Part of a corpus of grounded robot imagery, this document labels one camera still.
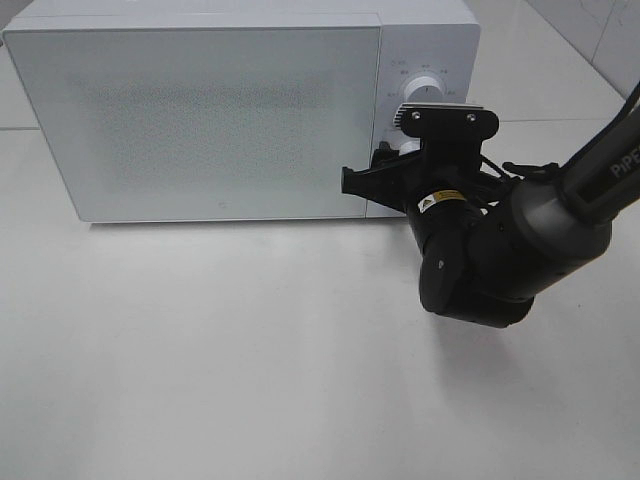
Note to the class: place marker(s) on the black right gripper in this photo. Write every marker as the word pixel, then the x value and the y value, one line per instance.
pixel 443 180

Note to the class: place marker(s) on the white microwave door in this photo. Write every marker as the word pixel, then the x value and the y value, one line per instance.
pixel 199 125

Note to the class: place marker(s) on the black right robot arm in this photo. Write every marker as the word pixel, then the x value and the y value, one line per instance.
pixel 493 236

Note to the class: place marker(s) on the upper white power knob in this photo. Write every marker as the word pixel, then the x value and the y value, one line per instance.
pixel 424 88

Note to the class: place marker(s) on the white microwave oven body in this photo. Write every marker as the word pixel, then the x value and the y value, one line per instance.
pixel 415 37

